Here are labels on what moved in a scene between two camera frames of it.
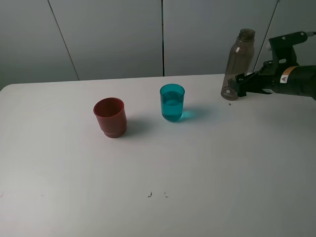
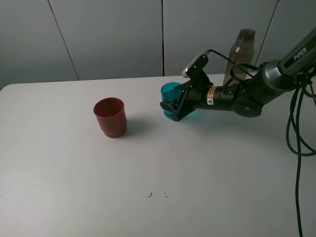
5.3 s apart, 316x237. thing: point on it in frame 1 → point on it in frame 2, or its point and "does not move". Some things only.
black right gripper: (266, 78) → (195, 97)
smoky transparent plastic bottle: (240, 60) does not move
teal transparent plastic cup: (172, 98) does not move
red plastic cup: (111, 113) does not move
